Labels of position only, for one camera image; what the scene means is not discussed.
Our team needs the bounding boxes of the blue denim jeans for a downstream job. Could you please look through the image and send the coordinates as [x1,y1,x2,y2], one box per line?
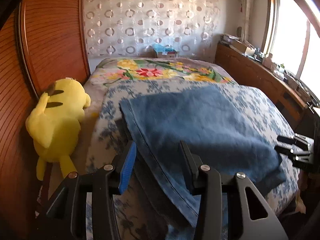
[119,84,286,239]

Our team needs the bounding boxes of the wooden side cabinet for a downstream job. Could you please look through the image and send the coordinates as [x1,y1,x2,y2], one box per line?
[215,43,313,126]

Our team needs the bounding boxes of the white bottle on cabinet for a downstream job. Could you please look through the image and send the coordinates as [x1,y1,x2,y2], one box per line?
[262,53,273,70]

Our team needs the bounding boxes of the blue floral white quilt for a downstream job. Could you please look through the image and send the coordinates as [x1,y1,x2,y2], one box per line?
[85,80,299,239]

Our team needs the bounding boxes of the yellow plush toy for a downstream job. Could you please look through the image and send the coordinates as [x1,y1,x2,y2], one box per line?
[25,78,91,181]

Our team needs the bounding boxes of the cardboard box on cabinet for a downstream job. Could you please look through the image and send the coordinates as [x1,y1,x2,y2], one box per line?
[231,40,255,55]

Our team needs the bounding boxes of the colourful floral bed blanket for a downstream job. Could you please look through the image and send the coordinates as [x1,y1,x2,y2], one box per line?
[89,57,236,86]

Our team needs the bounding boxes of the blue tissue box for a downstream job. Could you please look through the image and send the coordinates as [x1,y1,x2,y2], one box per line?
[152,43,179,58]

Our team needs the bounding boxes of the wooden slatted wardrobe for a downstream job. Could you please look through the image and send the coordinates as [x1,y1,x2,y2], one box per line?
[1,0,90,239]

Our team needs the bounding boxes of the circle pattern sheer curtain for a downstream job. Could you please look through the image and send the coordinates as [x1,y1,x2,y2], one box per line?
[84,0,220,57]

